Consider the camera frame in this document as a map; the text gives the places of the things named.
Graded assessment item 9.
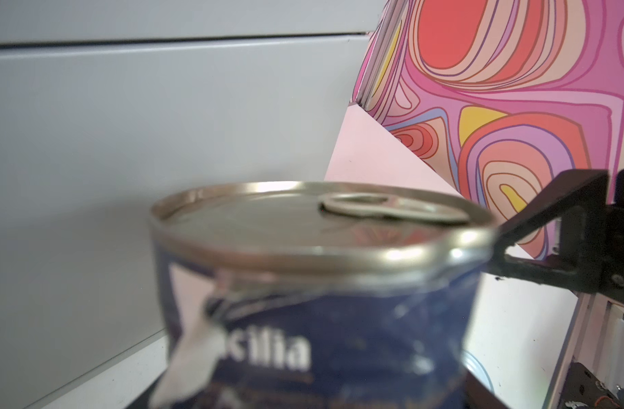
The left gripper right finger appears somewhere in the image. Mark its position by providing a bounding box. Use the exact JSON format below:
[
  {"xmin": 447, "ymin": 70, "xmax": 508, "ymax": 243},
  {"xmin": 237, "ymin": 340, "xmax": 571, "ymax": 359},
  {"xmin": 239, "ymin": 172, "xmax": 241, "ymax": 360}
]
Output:
[{"xmin": 464, "ymin": 372, "xmax": 507, "ymax": 409}]

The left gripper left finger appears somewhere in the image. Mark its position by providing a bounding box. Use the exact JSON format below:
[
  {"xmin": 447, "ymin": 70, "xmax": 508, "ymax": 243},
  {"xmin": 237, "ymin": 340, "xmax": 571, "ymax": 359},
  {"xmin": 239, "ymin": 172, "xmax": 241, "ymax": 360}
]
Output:
[{"xmin": 126, "ymin": 378, "xmax": 160, "ymax": 409}]

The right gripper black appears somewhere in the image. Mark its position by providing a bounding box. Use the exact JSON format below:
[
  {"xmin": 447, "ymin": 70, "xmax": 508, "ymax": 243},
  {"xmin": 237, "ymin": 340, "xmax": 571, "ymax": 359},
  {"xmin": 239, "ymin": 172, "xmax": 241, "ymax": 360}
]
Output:
[{"xmin": 487, "ymin": 169, "xmax": 624, "ymax": 306}]

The dark blue labelled can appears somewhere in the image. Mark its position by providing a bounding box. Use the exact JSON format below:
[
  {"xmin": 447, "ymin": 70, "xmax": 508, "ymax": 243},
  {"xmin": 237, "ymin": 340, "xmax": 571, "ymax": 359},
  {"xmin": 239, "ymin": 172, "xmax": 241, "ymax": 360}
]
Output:
[{"xmin": 148, "ymin": 182, "xmax": 498, "ymax": 408}]

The grey metal cabinet box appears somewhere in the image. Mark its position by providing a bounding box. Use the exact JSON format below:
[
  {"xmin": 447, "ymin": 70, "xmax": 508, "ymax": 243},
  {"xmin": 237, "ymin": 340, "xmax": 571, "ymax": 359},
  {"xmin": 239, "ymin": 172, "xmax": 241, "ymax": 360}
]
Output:
[{"xmin": 0, "ymin": 1, "xmax": 384, "ymax": 408}]

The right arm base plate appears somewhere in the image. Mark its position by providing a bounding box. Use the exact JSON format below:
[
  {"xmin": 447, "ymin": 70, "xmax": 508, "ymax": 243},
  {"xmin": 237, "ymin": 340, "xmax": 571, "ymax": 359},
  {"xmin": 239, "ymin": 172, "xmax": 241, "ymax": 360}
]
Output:
[{"xmin": 557, "ymin": 362, "xmax": 621, "ymax": 409}]

